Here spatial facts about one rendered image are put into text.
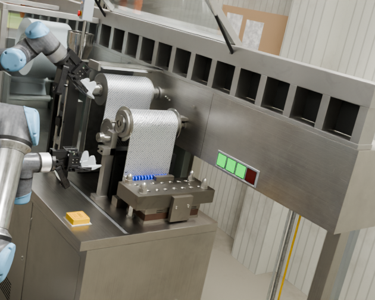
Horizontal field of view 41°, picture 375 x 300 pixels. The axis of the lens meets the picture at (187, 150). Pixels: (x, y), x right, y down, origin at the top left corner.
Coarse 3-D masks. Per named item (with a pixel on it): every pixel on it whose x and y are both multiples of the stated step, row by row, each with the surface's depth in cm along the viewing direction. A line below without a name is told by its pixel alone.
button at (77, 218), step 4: (68, 212) 197; (72, 212) 198; (76, 212) 198; (80, 212) 199; (68, 216) 195; (72, 216) 195; (76, 216) 195; (80, 216) 196; (84, 216) 197; (68, 220) 195; (72, 220) 193; (76, 220) 193; (80, 220) 194; (84, 220) 195; (88, 220) 196; (72, 224) 193; (76, 224) 193
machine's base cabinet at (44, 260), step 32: (32, 224) 225; (32, 256) 226; (64, 256) 199; (96, 256) 188; (128, 256) 198; (160, 256) 208; (192, 256) 220; (0, 288) 261; (32, 288) 226; (64, 288) 200; (96, 288) 193; (128, 288) 203; (160, 288) 214; (192, 288) 227
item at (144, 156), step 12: (132, 144) 213; (144, 144) 216; (156, 144) 220; (168, 144) 224; (132, 156) 215; (144, 156) 219; (156, 156) 222; (168, 156) 227; (132, 168) 217; (144, 168) 221; (156, 168) 225; (168, 168) 229
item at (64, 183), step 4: (56, 168) 193; (60, 168) 194; (56, 172) 196; (60, 172) 195; (60, 176) 196; (64, 176) 197; (60, 180) 198; (64, 180) 198; (60, 184) 200; (64, 184) 198; (68, 184) 199; (64, 188) 200
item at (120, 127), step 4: (120, 116) 212; (120, 120) 212; (124, 120) 210; (116, 124) 215; (120, 124) 212; (124, 124) 210; (116, 128) 215; (120, 128) 212; (124, 128) 211; (120, 132) 213
